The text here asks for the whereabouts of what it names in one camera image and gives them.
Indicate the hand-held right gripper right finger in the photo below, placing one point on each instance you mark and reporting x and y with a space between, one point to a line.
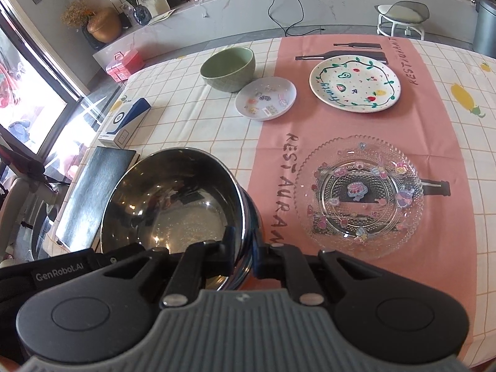
273 260

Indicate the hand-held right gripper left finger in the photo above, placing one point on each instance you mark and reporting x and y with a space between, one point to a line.
211 256

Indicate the stainless steel bowl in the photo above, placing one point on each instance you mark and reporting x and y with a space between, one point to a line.
170 205

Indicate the clear glass sticker plate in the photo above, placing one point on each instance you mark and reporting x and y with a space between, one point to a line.
358 195

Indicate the small white sticker dish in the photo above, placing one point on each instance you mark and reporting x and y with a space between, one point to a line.
265 99

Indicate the green ceramic bowl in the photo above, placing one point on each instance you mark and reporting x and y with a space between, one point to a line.
228 68

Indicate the white hand-painted plate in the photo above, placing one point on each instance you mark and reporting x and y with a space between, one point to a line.
354 83

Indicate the black notebook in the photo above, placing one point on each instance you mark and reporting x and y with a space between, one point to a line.
97 193

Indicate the blue and white box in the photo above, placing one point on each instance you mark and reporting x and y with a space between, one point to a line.
126 120

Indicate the checked pink printed tablecloth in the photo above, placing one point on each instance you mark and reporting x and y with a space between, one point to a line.
445 155

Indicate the pink storage box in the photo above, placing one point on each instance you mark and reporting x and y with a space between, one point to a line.
124 66

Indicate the blue glass vase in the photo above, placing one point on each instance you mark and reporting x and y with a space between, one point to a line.
142 16

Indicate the brown round vase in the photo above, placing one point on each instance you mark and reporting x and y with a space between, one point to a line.
104 25

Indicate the dried flower bunch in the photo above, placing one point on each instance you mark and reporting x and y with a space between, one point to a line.
77 11

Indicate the grey trash bin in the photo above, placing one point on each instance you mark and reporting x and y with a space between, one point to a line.
485 23

